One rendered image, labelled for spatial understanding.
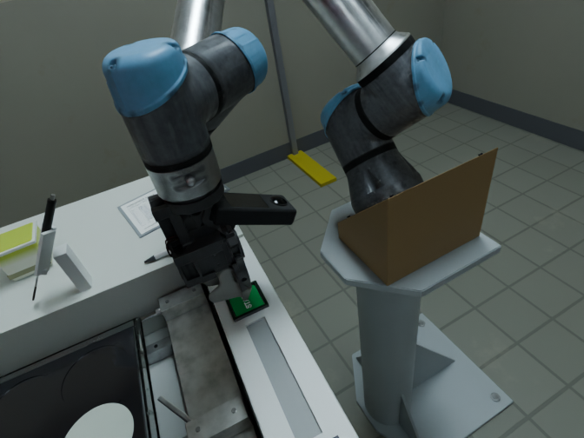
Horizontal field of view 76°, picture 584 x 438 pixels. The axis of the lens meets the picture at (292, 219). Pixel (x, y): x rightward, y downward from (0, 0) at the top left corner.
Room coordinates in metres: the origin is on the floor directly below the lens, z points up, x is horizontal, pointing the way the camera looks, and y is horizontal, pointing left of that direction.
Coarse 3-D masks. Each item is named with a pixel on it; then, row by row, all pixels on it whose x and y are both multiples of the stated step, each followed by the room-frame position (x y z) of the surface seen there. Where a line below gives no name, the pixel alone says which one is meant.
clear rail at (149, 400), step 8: (136, 320) 0.44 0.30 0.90; (136, 328) 0.42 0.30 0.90; (136, 336) 0.40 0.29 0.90; (136, 344) 0.39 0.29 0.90; (144, 344) 0.39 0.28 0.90; (144, 352) 0.37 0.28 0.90; (144, 360) 0.36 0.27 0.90; (144, 368) 0.34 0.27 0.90; (144, 376) 0.33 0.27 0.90; (144, 384) 0.31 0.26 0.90; (144, 392) 0.30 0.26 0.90; (152, 392) 0.30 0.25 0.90; (144, 400) 0.29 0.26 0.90; (152, 400) 0.29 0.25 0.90; (152, 408) 0.27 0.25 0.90; (152, 416) 0.26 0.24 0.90; (152, 424) 0.25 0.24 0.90; (152, 432) 0.24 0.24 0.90
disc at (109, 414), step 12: (96, 408) 0.29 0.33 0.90; (108, 408) 0.29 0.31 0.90; (120, 408) 0.28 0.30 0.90; (84, 420) 0.28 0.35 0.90; (96, 420) 0.28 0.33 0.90; (108, 420) 0.27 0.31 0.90; (120, 420) 0.27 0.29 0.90; (132, 420) 0.26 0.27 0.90; (72, 432) 0.26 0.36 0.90; (84, 432) 0.26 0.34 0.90; (96, 432) 0.26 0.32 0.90; (108, 432) 0.25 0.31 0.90; (120, 432) 0.25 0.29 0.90; (132, 432) 0.25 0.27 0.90
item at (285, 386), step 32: (256, 288) 0.41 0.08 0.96; (224, 320) 0.36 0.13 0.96; (256, 320) 0.34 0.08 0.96; (288, 320) 0.33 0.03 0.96; (256, 352) 0.29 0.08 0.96; (288, 352) 0.28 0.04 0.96; (256, 384) 0.25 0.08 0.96; (288, 384) 0.24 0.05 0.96; (320, 384) 0.23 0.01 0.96; (256, 416) 0.21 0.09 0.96; (288, 416) 0.20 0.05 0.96; (320, 416) 0.19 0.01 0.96
